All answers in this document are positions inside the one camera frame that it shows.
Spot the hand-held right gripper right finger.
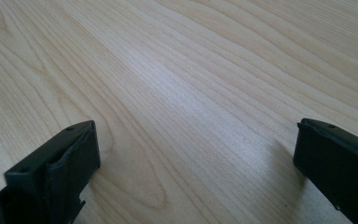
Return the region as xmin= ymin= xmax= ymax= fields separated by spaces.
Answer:
xmin=293 ymin=118 xmax=358 ymax=224

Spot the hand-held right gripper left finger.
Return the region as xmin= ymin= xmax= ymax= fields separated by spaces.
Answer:
xmin=0 ymin=119 xmax=102 ymax=224

